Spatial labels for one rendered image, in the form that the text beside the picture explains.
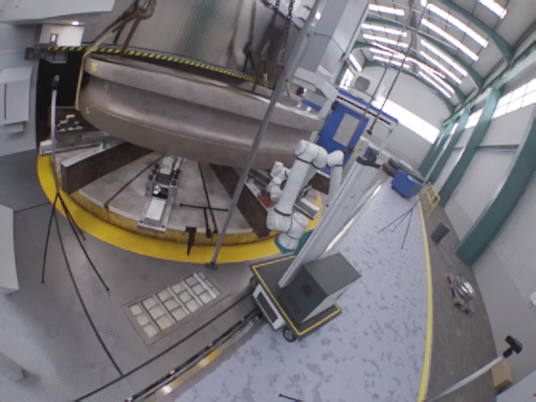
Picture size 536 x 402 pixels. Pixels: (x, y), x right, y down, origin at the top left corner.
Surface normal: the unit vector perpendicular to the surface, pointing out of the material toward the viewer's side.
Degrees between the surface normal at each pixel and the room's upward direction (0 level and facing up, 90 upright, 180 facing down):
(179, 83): 90
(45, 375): 0
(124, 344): 0
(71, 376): 0
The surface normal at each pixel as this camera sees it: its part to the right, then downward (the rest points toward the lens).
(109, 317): 0.37, -0.80
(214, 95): 0.26, 0.58
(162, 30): 0.75, 0.56
